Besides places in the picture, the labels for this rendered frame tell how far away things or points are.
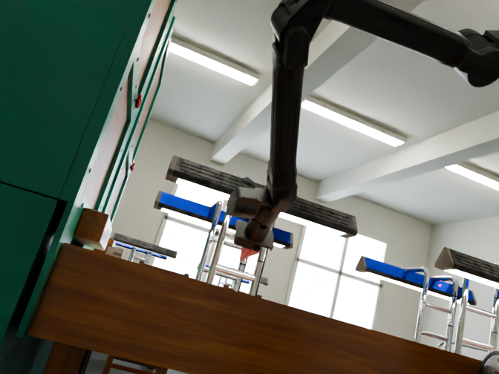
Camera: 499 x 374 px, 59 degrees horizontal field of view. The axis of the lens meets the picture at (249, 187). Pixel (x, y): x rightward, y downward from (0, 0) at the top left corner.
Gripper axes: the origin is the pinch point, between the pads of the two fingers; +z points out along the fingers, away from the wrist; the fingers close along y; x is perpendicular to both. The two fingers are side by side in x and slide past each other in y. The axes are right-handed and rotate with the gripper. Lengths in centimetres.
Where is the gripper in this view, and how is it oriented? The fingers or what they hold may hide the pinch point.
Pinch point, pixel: (241, 257)
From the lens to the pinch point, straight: 118.0
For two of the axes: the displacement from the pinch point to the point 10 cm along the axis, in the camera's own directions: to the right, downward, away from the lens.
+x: -0.3, 5.8, -8.1
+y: -9.2, -3.3, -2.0
